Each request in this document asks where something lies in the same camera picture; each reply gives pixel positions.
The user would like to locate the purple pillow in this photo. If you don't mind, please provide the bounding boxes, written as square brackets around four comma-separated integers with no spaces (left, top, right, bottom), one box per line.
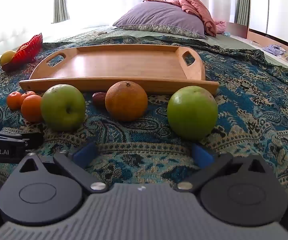
[113,1,206,39]

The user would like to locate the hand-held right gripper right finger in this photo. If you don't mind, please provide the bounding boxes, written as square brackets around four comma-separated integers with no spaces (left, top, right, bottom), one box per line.
[177,143,270,193]

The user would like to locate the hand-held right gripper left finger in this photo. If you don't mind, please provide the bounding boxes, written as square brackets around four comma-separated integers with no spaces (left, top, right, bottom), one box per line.
[19,141,109,193]

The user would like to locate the teal paisley blanket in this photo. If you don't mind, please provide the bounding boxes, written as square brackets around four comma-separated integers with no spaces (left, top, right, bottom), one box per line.
[0,34,288,189]

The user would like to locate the wooden serving tray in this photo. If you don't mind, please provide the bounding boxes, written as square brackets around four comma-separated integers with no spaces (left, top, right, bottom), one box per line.
[19,44,220,95]

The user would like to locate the yellow round fruit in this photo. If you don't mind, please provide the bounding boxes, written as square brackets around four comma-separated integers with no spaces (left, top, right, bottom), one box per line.
[0,50,17,67]

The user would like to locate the small mandarin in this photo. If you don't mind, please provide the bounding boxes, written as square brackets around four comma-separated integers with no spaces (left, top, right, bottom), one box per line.
[7,91,23,110]
[20,91,38,103]
[21,94,44,123]

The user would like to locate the red dried date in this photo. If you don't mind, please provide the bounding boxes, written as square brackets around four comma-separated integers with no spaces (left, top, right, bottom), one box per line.
[92,92,107,105]

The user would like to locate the white wardrobe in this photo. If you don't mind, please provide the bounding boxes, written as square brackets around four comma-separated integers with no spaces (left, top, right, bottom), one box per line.
[248,0,288,47]

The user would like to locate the pink quilt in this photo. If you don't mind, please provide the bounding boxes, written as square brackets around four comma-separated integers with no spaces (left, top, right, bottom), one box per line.
[144,0,226,37]

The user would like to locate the red glass bowl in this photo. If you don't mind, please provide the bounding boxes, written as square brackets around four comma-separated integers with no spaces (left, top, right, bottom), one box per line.
[1,32,44,72]

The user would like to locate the grey-green curtain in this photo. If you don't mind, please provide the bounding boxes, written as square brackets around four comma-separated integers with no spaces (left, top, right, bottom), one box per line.
[234,0,251,27]
[52,0,71,23]

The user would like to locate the green bedspread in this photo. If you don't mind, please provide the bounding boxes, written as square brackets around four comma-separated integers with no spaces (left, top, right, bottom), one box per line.
[43,24,288,68]

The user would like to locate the pale crumpled clothes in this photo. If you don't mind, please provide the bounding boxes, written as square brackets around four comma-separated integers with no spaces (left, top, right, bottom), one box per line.
[262,44,287,56]

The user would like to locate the green apple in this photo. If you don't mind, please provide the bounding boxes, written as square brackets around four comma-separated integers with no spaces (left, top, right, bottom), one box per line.
[40,84,86,132]
[167,86,218,140]

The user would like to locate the large orange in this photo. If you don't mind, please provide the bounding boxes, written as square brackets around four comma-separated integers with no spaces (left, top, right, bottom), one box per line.
[105,81,148,122]

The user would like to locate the wooden bed frame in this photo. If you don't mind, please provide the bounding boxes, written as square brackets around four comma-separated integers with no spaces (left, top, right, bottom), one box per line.
[225,21,265,49]

